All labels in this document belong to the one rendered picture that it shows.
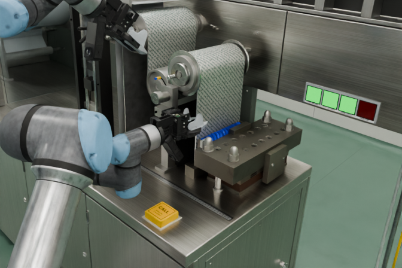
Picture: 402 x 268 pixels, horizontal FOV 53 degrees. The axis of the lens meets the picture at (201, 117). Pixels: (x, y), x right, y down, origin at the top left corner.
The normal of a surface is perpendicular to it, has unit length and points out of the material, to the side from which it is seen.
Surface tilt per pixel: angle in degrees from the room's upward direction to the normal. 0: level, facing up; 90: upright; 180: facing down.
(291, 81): 90
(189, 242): 0
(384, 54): 90
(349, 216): 0
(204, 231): 0
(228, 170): 90
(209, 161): 90
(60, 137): 45
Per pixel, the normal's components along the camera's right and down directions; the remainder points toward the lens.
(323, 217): 0.04, -0.91
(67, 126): -0.09, -0.47
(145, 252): -0.68, 0.27
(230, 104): 0.73, 0.30
